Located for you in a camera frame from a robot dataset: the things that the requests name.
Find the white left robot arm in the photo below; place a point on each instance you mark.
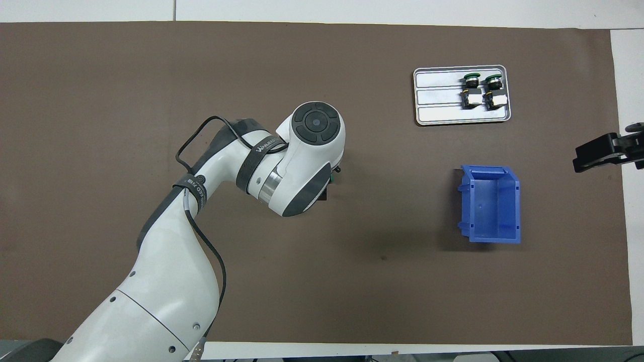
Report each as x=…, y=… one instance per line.
x=171, y=281

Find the blue plastic bin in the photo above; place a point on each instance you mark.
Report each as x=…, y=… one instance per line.
x=490, y=206

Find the grey metal tray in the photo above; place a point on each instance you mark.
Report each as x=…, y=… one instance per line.
x=437, y=105

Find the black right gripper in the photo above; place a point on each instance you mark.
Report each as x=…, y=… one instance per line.
x=634, y=148

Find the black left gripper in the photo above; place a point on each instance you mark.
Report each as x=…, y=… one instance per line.
x=324, y=195

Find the brown table mat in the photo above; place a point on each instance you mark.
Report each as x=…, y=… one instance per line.
x=352, y=281

